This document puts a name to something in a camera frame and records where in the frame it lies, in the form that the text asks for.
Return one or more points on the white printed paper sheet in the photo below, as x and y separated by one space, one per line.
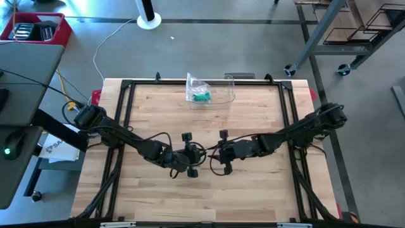
60 149

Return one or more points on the black computer mouse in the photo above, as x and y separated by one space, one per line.
14 144

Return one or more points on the white pole with round base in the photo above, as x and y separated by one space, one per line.
148 21

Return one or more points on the clear plastic container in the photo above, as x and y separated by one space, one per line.
224 95

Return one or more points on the silver metal bracket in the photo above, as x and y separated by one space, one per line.
117 225
294 225

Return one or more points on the black appliance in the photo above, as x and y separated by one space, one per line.
46 31

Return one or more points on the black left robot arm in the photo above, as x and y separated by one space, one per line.
126 136

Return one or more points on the red plastic crate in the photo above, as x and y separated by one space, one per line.
64 31

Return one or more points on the silver metal appliance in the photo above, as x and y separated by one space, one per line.
22 31

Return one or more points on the black metal table frame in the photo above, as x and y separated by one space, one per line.
269 83

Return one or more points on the black desk support beam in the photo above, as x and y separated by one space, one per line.
57 130

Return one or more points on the black caster wheel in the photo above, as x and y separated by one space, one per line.
36 196
288 70
344 69

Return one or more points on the grey metal plate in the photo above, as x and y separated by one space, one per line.
245 76

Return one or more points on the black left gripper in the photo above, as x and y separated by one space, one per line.
190 156

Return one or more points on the grey desk panel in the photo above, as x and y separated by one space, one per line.
31 60
16 180

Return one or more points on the grey metal cart frame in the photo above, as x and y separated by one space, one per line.
316 31

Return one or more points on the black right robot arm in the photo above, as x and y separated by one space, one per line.
300 128

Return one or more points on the black flat device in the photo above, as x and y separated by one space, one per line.
3 98

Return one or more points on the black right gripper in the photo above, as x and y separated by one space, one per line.
231 152

